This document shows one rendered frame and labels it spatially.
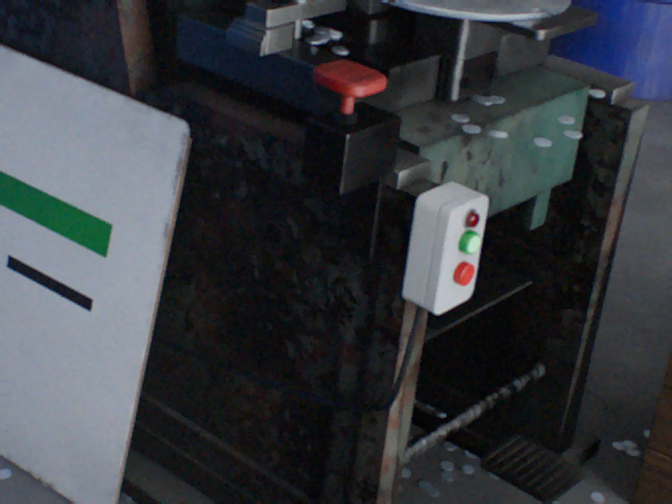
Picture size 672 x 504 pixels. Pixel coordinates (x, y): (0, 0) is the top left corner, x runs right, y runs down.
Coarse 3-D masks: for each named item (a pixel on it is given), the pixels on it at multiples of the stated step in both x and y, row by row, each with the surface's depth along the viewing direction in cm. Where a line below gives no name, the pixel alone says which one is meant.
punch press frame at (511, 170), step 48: (192, 0) 171; (240, 0) 196; (240, 96) 168; (528, 96) 170; (576, 96) 176; (432, 144) 152; (480, 144) 161; (528, 144) 170; (576, 144) 181; (480, 192) 165; (528, 192) 176; (432, 432) 180
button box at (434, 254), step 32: (448, 192) 144; (416, 224) 143; (448, 224) 140; (480, 224) 145; (416, 256) 144; (448, 256) 142; (416, 288) 146; (448, 288) 145; (416, 320) 148; (192, 352) 177
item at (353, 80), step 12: (324, 72) 135; (336, 72) 136; (348, 72) 136; (360, 72) 136; (372, 72) 136; (324, 84) 135; (336, 84) 134; (348, 84) 133; (360, 84) 133; (372, 84) 134; (384, 84) 136; (348, 96) 136; (360, 96) 133; (348, 108) 137
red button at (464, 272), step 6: (462, 264) 145; (468, 264) 144; (456, 270) 144; (462, 270) 144; (468, 270) 145; (474, 270) 146; (456, 276) 144; (462, 276) 144; (468, 276) 145; (456, 282) 145; (462, 282) 145; (468, 282) 146
